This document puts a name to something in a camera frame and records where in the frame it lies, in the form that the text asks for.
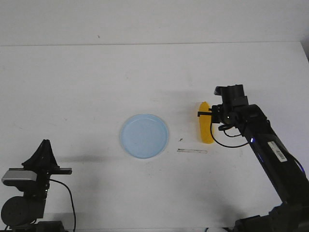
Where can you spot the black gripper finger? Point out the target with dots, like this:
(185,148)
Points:
(203,113)
(35,159)
(52,163)

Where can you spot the yellow corn cob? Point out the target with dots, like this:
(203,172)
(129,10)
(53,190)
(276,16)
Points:
(205,124)

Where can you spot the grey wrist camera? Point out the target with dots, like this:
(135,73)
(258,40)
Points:
(18,177)

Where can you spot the clear tape strip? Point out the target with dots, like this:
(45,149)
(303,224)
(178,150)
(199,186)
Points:
(192,151)

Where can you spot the light blue round plate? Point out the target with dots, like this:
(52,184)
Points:
(144,136)

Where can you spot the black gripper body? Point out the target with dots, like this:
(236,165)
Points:
(232,97)
(38,185)

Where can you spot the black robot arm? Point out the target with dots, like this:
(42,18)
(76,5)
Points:
(20,213)
(178,182)

